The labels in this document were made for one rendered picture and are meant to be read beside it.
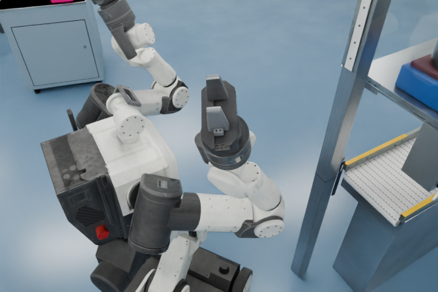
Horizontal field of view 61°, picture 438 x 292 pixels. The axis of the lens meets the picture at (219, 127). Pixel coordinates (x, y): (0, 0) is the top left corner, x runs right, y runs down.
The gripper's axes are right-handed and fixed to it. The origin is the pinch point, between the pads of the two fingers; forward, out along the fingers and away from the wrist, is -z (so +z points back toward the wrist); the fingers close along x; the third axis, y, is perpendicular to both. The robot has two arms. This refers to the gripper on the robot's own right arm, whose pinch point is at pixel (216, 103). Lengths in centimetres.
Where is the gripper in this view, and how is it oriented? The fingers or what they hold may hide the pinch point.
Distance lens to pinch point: 55.6
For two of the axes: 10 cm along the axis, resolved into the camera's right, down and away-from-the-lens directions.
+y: 9.9, -0.8, -1.0
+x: -0.3, -9.0, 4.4
